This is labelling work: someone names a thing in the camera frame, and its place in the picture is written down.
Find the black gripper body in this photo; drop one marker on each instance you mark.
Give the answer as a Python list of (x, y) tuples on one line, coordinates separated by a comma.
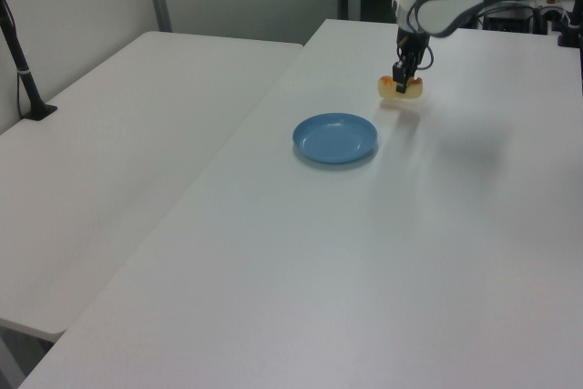
[(410, 45)]

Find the black clamp stand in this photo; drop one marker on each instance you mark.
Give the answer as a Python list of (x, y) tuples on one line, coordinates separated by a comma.
[(569, 29)]

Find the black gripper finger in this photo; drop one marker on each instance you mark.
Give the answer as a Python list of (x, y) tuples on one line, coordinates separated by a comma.
[(400, 81), (412, 71)]

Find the white side table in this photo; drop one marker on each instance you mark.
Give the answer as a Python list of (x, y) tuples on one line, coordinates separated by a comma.
[(114, 156)]

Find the black camera stand pole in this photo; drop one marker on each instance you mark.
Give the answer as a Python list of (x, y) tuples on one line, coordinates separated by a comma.
[(25, 74)]

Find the black electronics box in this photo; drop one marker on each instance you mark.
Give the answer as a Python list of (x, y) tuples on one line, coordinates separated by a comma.
[(505, 20)]

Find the blue round plate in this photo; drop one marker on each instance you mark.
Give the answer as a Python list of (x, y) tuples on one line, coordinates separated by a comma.
[(334, 140)]

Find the orange-topped bread loaf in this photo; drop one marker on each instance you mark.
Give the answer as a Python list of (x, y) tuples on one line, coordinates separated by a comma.
[(387, 90)]

